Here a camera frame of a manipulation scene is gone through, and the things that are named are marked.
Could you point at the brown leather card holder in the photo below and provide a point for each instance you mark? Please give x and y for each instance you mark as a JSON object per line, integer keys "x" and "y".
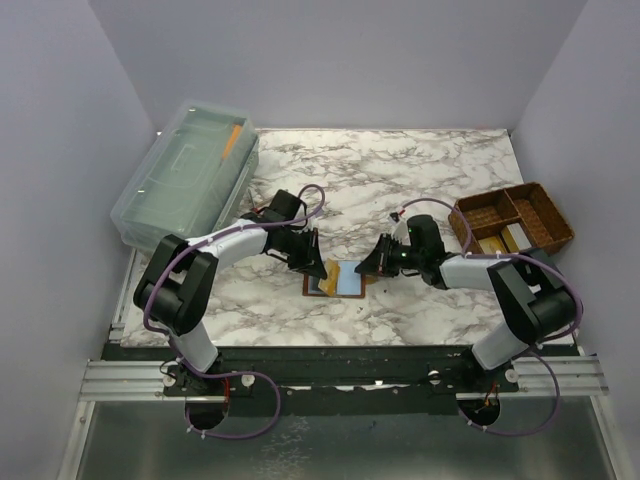
{"x": 350, "y": 285}

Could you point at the gold VIP credit card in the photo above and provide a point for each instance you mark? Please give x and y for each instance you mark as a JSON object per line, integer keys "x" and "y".
{"x": 328, "y": 285}

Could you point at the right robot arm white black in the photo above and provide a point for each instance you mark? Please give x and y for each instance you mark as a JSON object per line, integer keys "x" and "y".
{"x": 533, "y": 296}

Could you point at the brown woven wicker tray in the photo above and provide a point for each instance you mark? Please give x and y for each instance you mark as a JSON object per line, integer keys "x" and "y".
{"x": 528, "y": 205}

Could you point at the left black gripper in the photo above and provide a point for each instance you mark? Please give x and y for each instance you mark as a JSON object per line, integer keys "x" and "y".
{"x": 310, "y": 261}

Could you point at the silver cards in tray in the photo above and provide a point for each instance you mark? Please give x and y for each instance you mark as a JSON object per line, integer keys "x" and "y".
{"x": 515, "y": 238}

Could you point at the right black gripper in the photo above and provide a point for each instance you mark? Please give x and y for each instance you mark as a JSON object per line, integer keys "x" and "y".
{"x": 379, "y": 261}

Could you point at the clear plastic storage box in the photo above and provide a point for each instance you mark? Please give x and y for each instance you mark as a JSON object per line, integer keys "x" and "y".
{"x": 182, "y": 186}

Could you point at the aluminium rail frame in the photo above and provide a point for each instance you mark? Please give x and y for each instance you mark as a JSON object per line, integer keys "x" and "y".
{"x": 557, "y": 425}

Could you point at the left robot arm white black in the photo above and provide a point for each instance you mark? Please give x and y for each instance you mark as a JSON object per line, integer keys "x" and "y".
{"x": 174, "y": 291}

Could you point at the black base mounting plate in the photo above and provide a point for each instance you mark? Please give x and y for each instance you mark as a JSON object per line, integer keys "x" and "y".
{"x": 346, "y": 381}

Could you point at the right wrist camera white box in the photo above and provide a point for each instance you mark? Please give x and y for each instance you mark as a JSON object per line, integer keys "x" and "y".
{"x": 399, "y": 229}

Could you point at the orange pencil in box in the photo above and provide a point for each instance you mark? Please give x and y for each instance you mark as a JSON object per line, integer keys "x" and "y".
{"x": 235, "y": 133}

